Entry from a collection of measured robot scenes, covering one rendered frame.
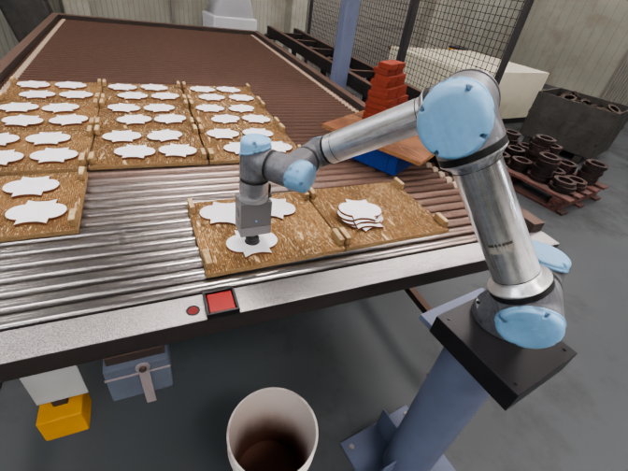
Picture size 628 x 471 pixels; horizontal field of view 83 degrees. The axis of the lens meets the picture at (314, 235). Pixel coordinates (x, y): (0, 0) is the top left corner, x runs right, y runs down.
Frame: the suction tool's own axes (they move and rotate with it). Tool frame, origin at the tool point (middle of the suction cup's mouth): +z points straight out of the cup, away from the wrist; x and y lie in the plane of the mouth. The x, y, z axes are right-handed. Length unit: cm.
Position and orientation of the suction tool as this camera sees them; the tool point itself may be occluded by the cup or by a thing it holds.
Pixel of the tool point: (251, 242)
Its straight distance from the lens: 104.2
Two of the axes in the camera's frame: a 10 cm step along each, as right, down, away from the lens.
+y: -9.1, 1.5, -4.0
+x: 4.0, 5.9, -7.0
